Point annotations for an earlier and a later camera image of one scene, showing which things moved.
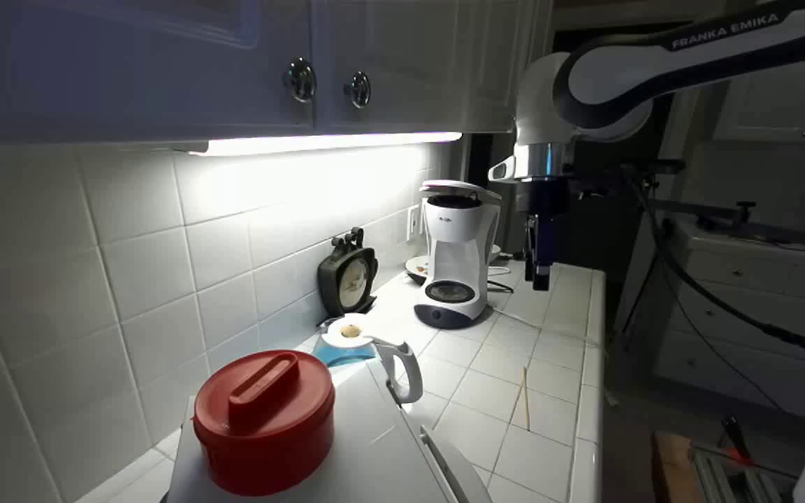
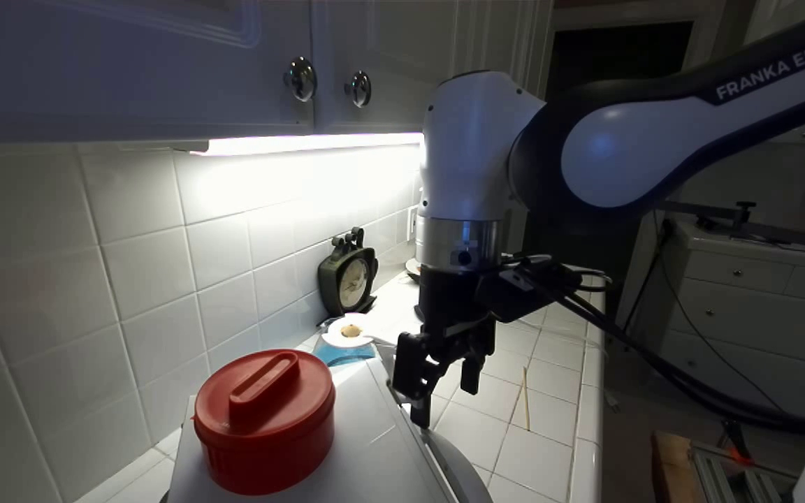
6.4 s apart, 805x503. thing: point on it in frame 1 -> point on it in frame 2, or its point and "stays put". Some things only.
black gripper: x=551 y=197 -> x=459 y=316
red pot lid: x=263 y=419 stays put
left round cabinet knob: x=300 y=78 stays put
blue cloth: x=346 y=355 stays put
